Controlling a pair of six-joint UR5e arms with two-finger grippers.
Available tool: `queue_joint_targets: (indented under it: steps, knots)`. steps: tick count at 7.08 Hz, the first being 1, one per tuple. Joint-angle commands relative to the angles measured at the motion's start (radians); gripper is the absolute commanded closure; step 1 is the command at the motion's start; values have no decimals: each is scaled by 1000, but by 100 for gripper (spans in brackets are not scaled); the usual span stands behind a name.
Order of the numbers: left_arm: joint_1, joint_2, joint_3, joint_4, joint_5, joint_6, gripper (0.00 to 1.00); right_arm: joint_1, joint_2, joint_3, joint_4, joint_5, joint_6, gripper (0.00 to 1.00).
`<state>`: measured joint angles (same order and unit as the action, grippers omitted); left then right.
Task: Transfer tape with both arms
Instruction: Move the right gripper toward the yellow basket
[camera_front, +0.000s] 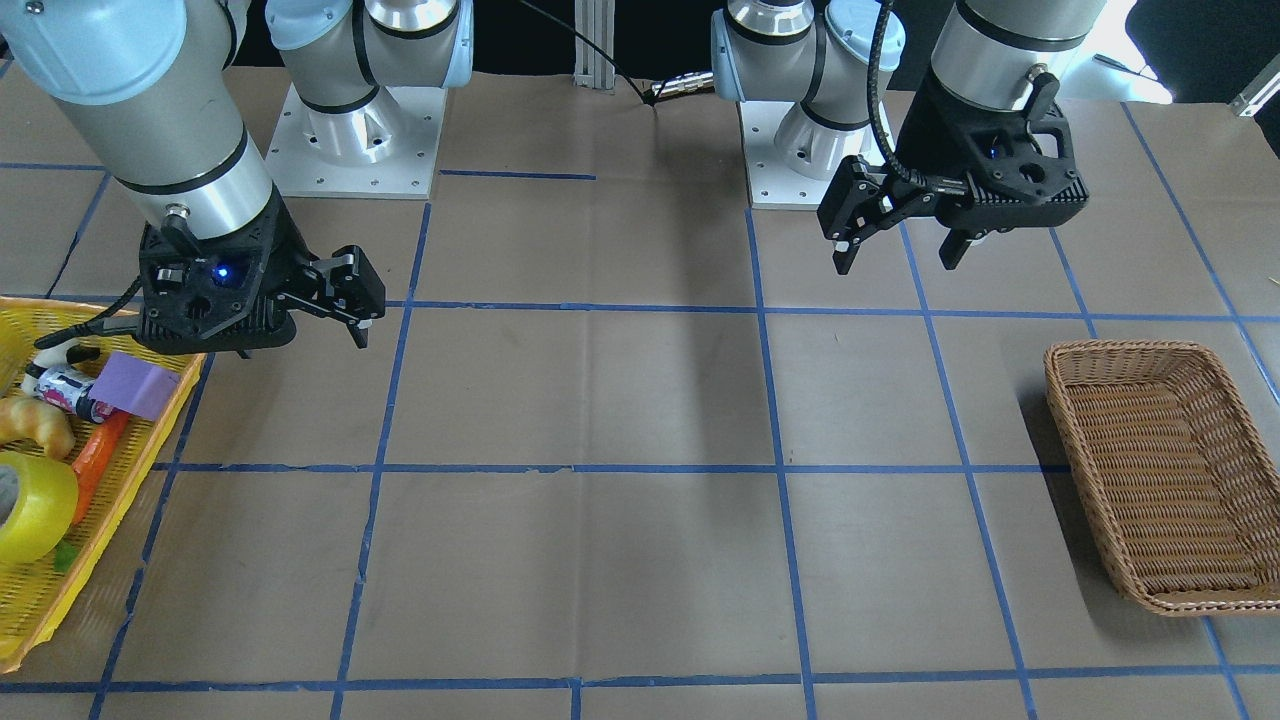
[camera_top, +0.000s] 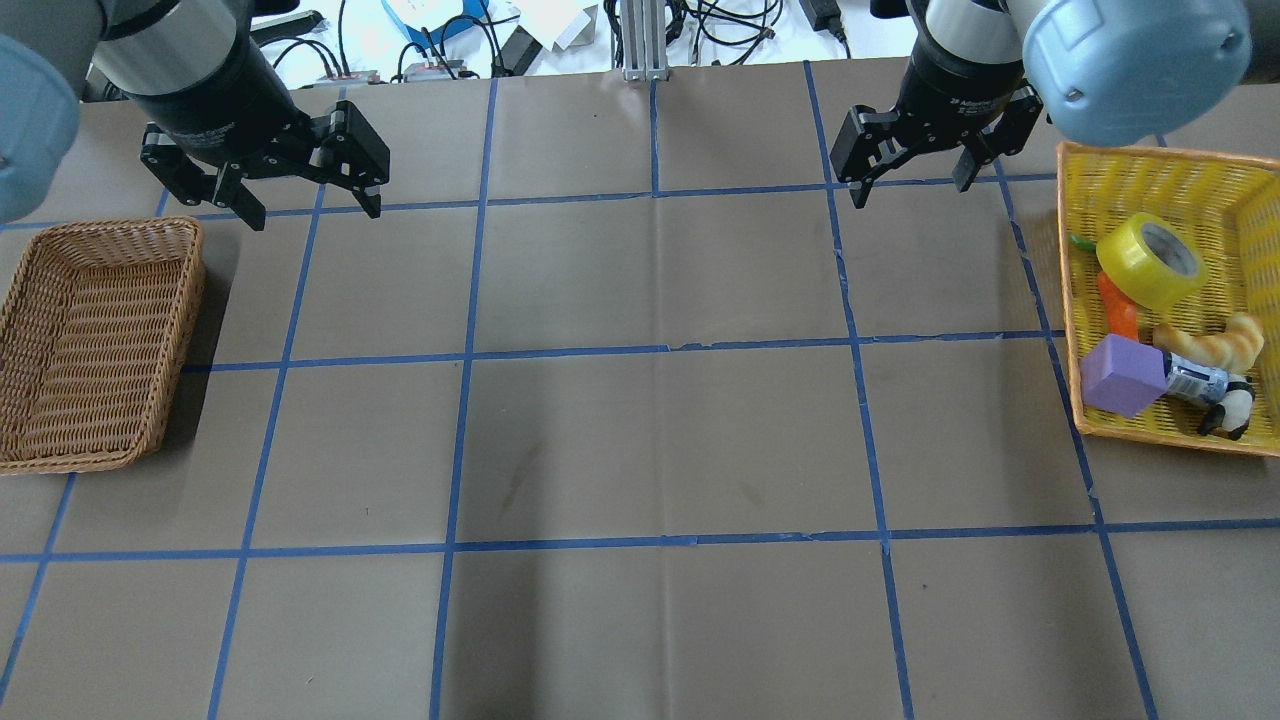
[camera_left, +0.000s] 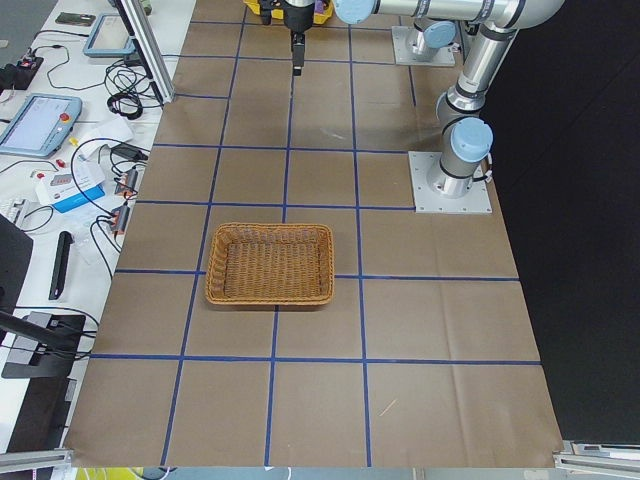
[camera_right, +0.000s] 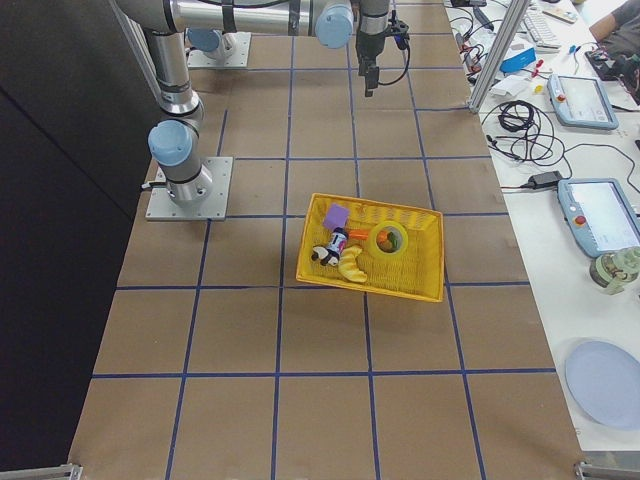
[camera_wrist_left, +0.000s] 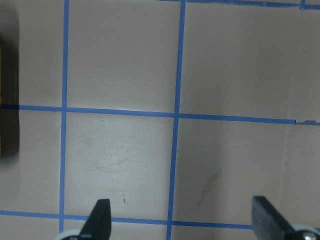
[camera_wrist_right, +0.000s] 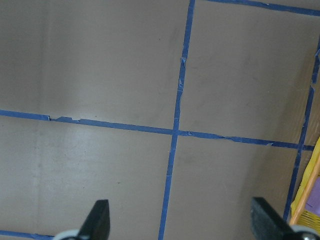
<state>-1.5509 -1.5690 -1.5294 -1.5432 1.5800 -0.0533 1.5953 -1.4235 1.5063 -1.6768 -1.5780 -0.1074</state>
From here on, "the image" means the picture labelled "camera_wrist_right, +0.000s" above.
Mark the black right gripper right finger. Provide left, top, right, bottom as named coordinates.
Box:
left=250, top=197, right=320, bottom=240

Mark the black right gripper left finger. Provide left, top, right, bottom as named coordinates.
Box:
left=55, top=199, right=111, bottom=240

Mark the yellow plastic woven basket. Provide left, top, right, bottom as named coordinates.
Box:
left=289, top=140, right=320, bottom=233

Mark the purple toy cube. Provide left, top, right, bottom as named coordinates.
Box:
left=305, top=177, right=320, bottom=216

